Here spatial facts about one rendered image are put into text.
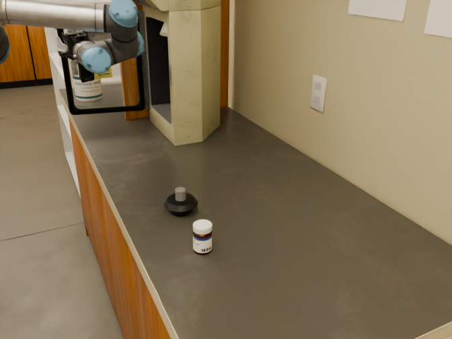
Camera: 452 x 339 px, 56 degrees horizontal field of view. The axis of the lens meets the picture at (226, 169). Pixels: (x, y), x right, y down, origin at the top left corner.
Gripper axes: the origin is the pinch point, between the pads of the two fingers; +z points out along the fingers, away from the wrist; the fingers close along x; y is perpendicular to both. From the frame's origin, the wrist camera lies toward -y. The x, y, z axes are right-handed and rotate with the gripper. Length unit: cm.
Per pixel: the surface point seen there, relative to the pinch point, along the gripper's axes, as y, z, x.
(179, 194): -27, -70, -5
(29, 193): -128, 150, 26
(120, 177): -33, -42, 3
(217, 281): -32, -99, 1
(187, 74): -10.1, -26.9, -31.5
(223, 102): -38, 7, -64
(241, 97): -35, -2, -69
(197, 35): 2.3, -27.0, -36.6
